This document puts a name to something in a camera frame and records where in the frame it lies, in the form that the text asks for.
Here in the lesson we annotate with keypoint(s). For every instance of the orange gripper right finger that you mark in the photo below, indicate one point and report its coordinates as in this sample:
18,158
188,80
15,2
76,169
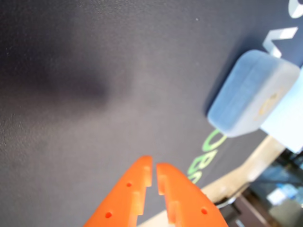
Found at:
189,203

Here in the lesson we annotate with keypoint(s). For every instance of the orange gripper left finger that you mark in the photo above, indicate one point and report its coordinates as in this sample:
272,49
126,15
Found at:
123,201

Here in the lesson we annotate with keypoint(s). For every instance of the grey square case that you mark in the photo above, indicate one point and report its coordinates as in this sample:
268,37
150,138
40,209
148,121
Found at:
246,94

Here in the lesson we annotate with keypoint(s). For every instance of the dark mat with WOWROBO print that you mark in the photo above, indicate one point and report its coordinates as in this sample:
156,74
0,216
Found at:
71,118

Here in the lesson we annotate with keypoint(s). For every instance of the white cardboard box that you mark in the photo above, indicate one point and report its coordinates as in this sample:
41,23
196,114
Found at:
284,127

